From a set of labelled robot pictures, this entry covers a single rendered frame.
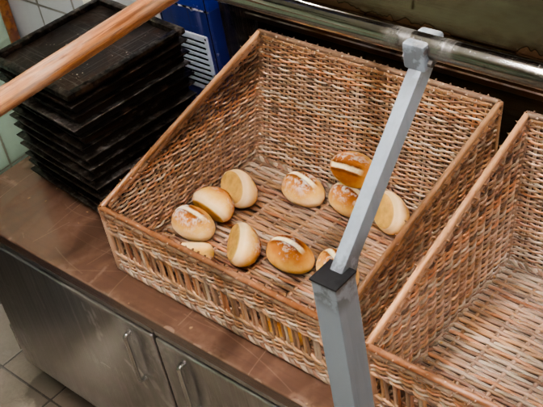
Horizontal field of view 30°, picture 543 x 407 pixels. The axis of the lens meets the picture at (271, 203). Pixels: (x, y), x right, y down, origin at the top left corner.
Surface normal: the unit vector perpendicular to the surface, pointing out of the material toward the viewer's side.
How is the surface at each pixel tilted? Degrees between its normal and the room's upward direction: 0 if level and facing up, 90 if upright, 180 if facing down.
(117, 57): 0
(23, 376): 0
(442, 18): 70
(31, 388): 0
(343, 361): 90
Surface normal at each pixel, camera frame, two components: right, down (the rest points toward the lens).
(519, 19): -0.66, 0.26
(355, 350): 0.74, 0.32
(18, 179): -0.16, -0.77
